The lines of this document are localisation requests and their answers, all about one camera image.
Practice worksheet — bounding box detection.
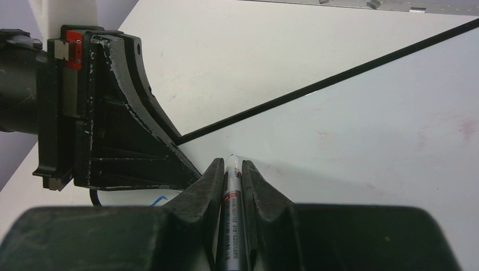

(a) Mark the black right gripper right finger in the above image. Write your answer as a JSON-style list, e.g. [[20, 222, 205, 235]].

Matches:
[[242, 160, 460, 270]]

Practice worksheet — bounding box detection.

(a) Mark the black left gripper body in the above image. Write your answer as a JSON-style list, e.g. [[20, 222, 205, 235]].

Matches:
[[33, 25, 109, 191]]

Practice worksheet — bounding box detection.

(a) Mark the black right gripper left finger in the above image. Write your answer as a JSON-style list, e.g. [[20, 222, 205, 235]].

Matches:
[[1, 158, 224, 270]]

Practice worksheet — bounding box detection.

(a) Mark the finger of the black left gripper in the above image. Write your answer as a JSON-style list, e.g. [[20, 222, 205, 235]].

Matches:
[[96, 31, 201, 191], [120, 33, 181, 144]]

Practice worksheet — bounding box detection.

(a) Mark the white blue whiteboard marker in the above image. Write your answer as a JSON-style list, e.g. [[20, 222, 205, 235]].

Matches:
[[216, 155, 250, 270]]

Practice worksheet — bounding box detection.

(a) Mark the black framed whiteboard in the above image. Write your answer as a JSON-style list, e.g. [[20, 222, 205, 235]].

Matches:
[[89, 18, 479, 271]]

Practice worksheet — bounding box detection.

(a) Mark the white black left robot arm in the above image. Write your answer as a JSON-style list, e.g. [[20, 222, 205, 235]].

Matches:
[[1, 25, 201, 191]]

